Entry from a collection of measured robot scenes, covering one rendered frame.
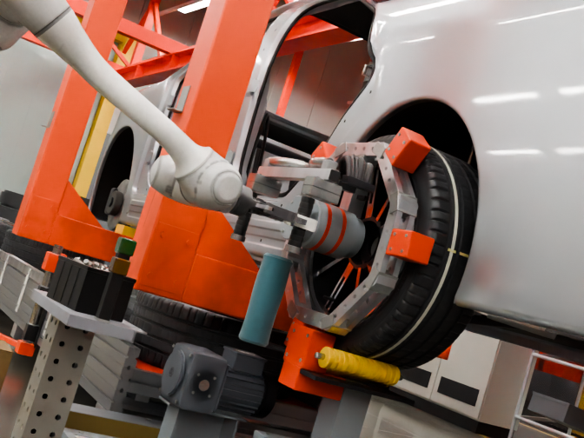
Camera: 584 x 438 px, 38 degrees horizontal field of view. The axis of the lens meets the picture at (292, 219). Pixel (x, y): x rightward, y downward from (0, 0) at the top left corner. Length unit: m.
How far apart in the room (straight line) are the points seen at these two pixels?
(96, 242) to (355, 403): 2.42
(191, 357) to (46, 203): 2.15
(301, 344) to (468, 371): 4.99
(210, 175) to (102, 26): 2.90
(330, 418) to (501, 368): 4.79
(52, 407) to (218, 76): 1.12
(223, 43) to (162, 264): 0.72
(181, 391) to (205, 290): 0.36
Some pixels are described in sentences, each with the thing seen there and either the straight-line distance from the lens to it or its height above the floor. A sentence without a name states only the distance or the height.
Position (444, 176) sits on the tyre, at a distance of 2.33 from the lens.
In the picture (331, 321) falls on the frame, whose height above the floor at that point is 0.61.
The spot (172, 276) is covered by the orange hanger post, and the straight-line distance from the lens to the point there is 2.69.
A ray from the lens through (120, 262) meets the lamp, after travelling 2.12.
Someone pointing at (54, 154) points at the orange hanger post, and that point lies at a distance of 4.55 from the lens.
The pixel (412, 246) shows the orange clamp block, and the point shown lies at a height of 0.85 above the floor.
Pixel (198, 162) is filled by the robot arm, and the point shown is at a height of 0.86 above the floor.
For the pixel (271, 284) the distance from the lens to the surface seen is 2.44.
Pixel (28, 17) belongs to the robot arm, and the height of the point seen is 1.04.
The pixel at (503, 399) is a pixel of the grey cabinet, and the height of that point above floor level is 0.32.
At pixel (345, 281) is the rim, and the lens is 2.51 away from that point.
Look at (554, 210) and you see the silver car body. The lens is 2.03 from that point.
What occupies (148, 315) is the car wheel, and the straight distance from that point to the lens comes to 3.06.
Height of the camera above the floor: 0.65
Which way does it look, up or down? 5 degrees up
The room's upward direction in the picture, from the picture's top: 17 degrees clockwise
